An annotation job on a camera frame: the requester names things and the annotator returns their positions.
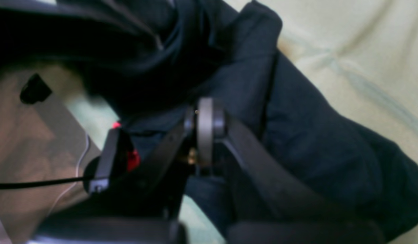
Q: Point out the light green table cloth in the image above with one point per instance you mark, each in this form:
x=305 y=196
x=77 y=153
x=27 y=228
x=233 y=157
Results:
x=363 y=57

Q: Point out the black T-shirt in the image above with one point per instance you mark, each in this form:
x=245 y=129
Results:
x=153 y=59

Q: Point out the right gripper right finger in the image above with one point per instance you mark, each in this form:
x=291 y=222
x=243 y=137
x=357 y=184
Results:
x=300 y=215

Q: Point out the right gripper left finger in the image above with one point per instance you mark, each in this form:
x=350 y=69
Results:
x=142 y=206

